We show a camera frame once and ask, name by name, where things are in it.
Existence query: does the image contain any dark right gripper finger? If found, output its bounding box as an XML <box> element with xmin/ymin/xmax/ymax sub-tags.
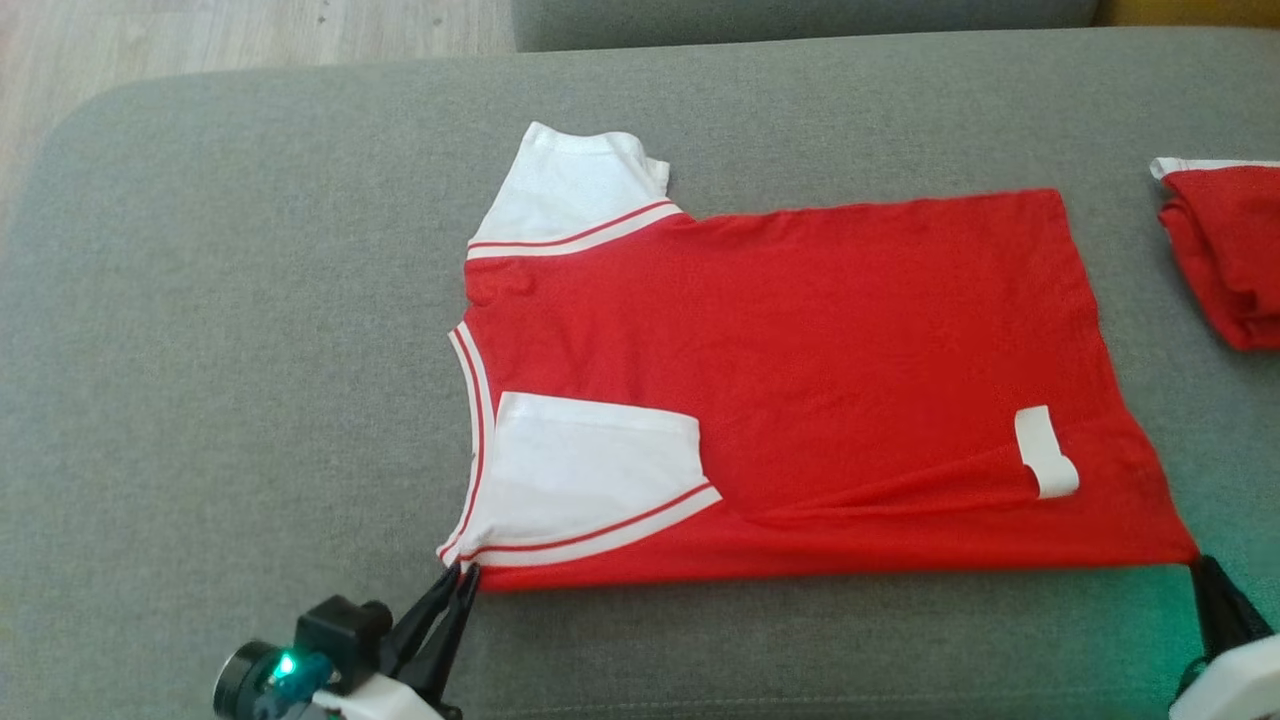
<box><xmin>1188</xmin><ymin>555</ymin><xmax>1237</xmax><ymax>662</ymax></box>
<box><xmin>1204</xmin><ymin>556</ymin><xmax>1277</xmax><ymax>650</ymax></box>

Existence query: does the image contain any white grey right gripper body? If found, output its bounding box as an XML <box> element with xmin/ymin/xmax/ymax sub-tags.
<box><xmin>1169</xmin><ymin>631</ymin><xmax>1280</xmax><ymax>720</ymax></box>

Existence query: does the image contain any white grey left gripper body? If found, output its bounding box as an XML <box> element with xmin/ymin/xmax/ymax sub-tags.
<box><xmin>318</xmin><ymin>670</ymin><xmax>463</xmax><ymax>720</ymax></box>

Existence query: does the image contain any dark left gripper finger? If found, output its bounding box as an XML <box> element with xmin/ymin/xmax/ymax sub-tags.
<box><xmin>405</xmin><ymin>565</ymin><xmax>483</xmax><ymax>701</ymax></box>
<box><xmin>380</xmin><ymin>562</ymin><xmax>466</xmax><ymax>673</ymax></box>

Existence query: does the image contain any red shirt with white sleeves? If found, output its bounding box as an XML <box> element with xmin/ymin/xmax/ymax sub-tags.
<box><xmin>436</xmin><ymin>120</ymin><xmax>1202</xmax><ymax>594</ymax></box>

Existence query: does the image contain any folded plain red garment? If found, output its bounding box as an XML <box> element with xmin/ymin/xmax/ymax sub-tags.
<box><xmin>1149</xmin><ymin>156</ymin><xmax>1280</xmax><ymax>353</ymax></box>

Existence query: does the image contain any long yellow sofa back cushion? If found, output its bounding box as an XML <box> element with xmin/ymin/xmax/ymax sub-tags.
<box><xmin>1094</xmin><ymin>0</ymin><xmax>1280</xmax><ymax>30</ymax></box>

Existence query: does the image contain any grey fabric sofa cushion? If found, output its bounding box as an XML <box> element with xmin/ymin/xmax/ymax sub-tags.
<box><xmin>511</xmin><ymin>0</ymin><xmax>1102</xmax><ymax>54</ymax></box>

